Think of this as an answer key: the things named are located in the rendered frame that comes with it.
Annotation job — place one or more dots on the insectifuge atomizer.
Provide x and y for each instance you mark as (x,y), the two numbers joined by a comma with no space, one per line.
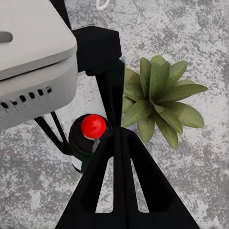
(84,137)

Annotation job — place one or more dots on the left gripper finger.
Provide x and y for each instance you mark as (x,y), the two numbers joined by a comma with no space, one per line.
(110,80)
(63,146)

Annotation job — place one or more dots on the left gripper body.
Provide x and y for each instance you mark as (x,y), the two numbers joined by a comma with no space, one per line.
(96,46)

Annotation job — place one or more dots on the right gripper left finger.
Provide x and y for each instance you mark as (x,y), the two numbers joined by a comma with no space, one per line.
(80,212)

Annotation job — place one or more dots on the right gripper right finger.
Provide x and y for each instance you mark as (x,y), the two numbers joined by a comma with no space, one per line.
(166,210)

